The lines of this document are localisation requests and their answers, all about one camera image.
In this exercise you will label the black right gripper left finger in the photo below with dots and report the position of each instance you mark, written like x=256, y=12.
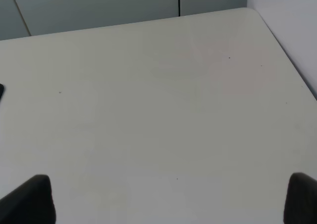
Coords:
x=29, y=203

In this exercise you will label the black mouse pad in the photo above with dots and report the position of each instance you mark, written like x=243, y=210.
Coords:
x=2, y=88

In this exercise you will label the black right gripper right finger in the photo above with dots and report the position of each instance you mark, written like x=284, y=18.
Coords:
x=301, y=200

